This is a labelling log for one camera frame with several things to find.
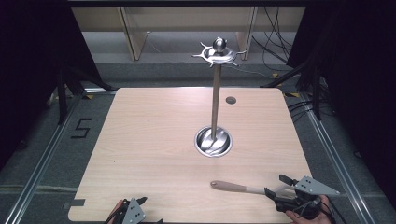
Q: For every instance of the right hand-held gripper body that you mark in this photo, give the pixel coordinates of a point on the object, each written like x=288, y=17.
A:
x=314, y=187

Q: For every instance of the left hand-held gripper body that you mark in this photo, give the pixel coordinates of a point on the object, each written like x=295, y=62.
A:
x=133, y=213

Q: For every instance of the stainless steel utensil rack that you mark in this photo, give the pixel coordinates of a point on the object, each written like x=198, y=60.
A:
x=215, y=93

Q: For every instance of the person's left hand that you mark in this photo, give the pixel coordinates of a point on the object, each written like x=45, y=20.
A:
x=115, y=211

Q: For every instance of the person's right hand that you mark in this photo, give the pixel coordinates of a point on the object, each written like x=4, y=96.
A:
x=325, y=214

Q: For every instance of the black tape strip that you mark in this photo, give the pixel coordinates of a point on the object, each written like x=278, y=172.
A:
x=77, y=202

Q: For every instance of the black metal stand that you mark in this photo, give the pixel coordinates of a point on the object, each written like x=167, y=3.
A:
x=62, y=99
x=316, y=93

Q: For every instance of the dark curtain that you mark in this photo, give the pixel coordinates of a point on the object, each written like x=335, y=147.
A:
x=367, y=77
x=28, y=62

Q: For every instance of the light wooden desk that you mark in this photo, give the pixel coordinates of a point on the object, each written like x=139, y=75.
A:
x=186, y=18

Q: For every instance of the aluminium floor rail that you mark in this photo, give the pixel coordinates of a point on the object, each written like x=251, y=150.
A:
x=339, y=161
x=40, y=165

